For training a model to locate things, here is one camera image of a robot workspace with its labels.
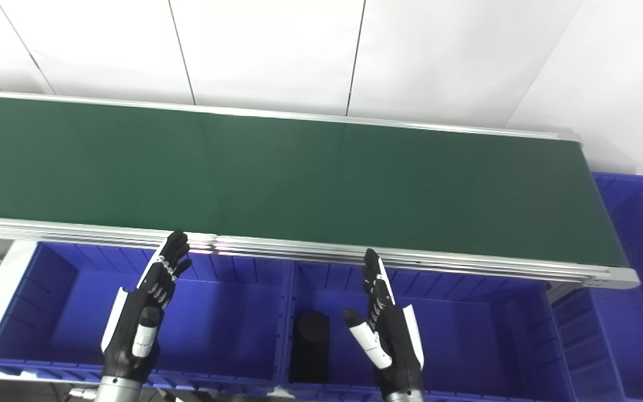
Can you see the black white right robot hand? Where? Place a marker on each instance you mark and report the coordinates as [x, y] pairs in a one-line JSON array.
[[399, 346]]

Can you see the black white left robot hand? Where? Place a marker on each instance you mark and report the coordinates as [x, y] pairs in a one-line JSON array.
[[129, 335]]

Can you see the black cylinder block part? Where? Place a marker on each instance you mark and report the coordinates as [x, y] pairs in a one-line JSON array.
[[310, 346]]

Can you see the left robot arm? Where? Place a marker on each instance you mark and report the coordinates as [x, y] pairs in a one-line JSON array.
[[118, 391]]

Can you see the blue plastic bin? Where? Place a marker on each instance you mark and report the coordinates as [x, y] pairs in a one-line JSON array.
[[639, 318], [478, 340], [226, 324]]

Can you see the green conveyor belt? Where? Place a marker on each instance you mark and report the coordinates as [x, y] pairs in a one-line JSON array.
[[299, 178], [466, 267]]

